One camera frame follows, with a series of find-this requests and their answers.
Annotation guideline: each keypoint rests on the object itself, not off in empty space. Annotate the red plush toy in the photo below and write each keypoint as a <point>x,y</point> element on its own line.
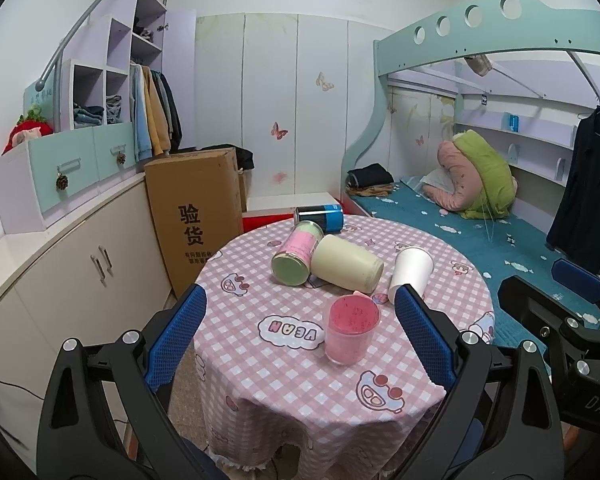
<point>27,130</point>

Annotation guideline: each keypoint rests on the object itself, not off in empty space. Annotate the green blanket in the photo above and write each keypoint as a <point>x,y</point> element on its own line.
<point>485,175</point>

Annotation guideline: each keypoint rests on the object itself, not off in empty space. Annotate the brown cardboard box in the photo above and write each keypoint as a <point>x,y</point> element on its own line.
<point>195,210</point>

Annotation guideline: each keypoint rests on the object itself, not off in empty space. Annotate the pine cone ornament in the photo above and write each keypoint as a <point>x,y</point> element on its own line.
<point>121,158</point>
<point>61,181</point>

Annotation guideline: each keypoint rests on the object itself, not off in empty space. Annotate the round table pink checkered cloth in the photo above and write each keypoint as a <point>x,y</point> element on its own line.
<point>260,360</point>

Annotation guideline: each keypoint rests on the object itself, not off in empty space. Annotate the cream plastic cup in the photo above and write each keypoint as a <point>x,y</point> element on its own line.
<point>347,264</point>

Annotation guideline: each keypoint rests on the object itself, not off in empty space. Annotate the dark hanging jacket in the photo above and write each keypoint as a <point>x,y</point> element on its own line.
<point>172,110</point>

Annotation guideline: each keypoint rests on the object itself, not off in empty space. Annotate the lavender wall shelf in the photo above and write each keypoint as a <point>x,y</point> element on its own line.
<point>520,145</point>

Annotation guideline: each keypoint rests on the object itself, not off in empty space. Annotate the teal drawer unit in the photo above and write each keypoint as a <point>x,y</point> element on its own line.
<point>55,170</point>

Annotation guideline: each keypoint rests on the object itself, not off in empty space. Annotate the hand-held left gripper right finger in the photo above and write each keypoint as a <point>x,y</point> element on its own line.
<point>425,340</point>

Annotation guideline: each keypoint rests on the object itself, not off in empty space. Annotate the blue and black can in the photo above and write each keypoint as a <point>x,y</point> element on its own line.
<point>322,217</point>

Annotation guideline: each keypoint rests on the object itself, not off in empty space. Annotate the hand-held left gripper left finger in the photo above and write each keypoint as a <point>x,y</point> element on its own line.
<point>176,340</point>

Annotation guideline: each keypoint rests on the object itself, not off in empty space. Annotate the pink speckled cup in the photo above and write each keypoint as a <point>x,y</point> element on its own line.
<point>352,332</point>

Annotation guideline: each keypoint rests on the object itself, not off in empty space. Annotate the pink butterfly sticker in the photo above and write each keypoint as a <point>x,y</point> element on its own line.
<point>278,131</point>

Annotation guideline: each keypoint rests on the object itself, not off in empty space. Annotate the white low cabinet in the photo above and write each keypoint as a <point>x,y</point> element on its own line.
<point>70,270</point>

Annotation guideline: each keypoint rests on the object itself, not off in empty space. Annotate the small blue can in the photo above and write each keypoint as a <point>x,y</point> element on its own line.
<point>515,123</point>

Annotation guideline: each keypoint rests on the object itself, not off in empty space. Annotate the pale butterfly sticker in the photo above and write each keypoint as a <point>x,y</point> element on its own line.
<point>325,81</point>

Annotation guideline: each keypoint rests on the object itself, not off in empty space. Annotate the teal bunk bed frame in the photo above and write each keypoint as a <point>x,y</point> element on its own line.
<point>430,45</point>

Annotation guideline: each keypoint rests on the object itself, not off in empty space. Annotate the white paper cup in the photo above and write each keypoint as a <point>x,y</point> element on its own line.
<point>411,272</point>

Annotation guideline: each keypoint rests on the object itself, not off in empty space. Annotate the tan hanging jacket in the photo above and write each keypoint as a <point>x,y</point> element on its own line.
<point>157,120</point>

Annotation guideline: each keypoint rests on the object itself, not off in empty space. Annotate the black hanging coat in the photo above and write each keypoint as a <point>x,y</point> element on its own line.
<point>587,185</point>

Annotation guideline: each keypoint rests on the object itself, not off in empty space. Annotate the white pillow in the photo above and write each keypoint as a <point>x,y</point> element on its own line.
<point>435,181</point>

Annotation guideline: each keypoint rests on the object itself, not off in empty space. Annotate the pink rolled quilt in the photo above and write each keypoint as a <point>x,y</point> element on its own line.
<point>450,175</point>

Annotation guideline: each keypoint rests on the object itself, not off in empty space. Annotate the grey hanging cloth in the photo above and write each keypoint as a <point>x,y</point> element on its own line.
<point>477,65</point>

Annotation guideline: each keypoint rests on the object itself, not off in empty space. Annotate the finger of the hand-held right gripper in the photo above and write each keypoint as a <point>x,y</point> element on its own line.
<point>580,280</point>
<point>525,297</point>

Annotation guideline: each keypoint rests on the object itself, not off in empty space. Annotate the teal printed bedsheet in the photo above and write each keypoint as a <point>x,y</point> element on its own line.
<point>480,245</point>

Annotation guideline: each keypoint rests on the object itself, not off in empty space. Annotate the pink jar green lid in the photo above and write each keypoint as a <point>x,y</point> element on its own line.
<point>299,252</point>

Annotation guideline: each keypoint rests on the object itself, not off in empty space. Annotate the grey metal handrail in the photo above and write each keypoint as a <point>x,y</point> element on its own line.
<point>75,30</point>

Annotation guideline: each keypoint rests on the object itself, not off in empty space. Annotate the lavender stair shelf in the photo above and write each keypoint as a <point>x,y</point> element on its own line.
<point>120,50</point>

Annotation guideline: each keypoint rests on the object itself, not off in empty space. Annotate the folded dark clothes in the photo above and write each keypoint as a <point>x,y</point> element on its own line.
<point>370,177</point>

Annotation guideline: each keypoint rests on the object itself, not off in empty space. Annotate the light blue hanging jacket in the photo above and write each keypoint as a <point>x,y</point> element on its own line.
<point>140,115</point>

